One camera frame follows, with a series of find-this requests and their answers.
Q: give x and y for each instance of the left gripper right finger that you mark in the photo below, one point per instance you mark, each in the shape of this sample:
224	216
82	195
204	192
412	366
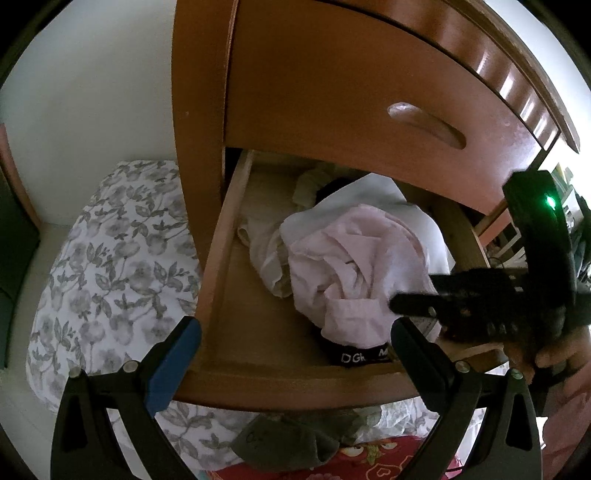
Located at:
507	445

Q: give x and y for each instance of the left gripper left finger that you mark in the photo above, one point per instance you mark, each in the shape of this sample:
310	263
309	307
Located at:
84	445

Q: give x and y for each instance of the black underwear with waistband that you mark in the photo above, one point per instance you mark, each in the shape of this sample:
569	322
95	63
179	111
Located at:
354	357

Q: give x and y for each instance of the pale pink garment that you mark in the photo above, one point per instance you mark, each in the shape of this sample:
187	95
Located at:
344	275

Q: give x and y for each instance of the wooden drawer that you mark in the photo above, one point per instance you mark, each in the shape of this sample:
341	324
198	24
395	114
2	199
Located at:
360	92
257	353

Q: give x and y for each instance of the white cloth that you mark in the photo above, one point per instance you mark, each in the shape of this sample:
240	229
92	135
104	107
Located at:
381	192

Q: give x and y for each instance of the person's hand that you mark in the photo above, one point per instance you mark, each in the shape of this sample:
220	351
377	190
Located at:
574	349

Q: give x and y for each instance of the white slatted rack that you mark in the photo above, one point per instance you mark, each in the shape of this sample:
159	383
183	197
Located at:
505	246

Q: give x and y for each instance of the red floral blanket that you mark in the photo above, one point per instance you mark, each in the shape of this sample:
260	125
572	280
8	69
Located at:
384	459

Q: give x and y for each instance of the grey floral white quilt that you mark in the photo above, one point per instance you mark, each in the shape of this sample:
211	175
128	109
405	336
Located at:
125	276

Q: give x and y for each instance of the dark olive sock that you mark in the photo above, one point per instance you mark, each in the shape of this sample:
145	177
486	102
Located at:
285	442

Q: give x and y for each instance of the dark green cabinet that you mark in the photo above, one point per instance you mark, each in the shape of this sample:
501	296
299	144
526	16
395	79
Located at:
20	238

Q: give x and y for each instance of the brown wooden nightstand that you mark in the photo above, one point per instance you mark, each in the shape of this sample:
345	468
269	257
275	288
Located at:
323	92

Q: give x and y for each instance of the cream sheer fabric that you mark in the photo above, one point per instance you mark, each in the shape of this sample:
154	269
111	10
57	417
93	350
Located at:
271	197

